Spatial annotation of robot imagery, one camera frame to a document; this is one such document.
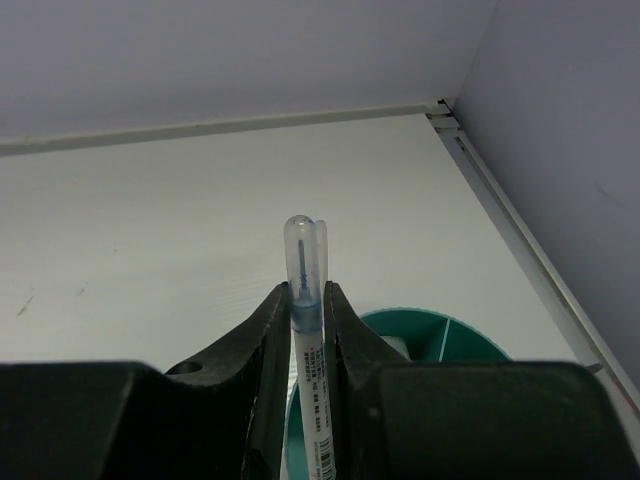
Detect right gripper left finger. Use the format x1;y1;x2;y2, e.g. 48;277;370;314
1;284;291;479

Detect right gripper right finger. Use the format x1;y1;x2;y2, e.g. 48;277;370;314
324;282;630;479

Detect teal round organizer container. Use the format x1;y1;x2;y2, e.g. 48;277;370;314
281;308;509;479

